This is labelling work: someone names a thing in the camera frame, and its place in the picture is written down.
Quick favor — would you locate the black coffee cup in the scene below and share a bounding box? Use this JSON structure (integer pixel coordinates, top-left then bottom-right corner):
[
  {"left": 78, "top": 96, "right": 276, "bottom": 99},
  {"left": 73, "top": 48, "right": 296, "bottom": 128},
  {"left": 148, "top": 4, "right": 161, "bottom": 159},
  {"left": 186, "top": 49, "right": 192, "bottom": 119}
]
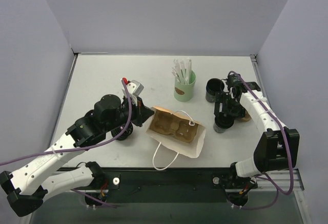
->
[{"left": 213, "top": 116, "right": 234, "bottom": 133}]

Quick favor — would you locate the brown paper bag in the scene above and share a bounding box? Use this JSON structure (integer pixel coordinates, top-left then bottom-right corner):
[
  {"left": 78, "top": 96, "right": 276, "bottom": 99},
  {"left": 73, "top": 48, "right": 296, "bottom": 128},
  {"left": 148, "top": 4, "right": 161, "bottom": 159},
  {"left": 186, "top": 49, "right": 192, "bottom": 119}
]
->
[{"left": 146, "top": 107, "right": 206, "bottom": 171}]

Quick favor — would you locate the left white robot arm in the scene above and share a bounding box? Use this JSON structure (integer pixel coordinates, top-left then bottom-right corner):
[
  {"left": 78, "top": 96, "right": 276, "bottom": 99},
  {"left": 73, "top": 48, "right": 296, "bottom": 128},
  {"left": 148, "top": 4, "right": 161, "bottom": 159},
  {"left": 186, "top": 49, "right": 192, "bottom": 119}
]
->
[{"left": 1, "top": 94, "right": 154, "bottom": 217}]

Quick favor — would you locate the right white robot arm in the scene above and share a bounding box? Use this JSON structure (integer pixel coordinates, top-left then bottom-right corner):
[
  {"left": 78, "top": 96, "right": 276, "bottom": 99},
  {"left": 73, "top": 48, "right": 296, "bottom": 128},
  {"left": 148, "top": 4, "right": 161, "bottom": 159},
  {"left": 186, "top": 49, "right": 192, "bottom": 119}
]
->
[{"left": 213, "top": 71, "right": 300, "bottom": 187}]

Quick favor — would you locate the brown pulp cup carrier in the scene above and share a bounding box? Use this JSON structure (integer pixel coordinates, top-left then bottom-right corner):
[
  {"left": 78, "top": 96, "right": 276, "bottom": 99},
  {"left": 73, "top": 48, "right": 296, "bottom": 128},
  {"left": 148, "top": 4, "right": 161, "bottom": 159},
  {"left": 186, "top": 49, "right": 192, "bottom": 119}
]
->
[{"left": 240, "top": 113, "right": 252, "bottom": 122}]

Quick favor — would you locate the green straw holder cup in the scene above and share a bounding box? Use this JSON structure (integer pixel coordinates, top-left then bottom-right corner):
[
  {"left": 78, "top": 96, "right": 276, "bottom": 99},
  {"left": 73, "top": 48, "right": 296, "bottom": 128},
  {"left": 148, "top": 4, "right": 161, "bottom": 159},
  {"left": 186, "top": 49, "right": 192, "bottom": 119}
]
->
[{"left": 174, "top": 71, "right": 196, "bottom": 102}]

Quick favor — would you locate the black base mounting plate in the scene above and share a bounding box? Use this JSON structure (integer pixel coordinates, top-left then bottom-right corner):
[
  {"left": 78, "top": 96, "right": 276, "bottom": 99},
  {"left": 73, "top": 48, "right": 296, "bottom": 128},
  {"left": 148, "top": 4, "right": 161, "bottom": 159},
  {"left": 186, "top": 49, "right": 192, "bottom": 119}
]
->
[{"left": 80, "top": 168, "right": 258, "bottom": 205}]

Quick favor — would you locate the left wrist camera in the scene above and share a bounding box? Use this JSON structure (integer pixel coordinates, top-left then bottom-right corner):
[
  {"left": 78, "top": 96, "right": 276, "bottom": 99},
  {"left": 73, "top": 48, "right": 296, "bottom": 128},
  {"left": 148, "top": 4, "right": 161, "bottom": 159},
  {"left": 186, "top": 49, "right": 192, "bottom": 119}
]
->
[{"left": 122, "top": 77, "right": 144, "bottom": 106}]

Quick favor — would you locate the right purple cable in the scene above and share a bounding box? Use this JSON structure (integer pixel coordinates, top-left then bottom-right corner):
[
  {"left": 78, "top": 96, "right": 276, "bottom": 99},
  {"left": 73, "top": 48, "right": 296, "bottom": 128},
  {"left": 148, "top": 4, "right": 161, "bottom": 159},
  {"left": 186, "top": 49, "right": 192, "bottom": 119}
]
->
[{"left": 228, "top": 70, "right": 294, "bottom": 211}]

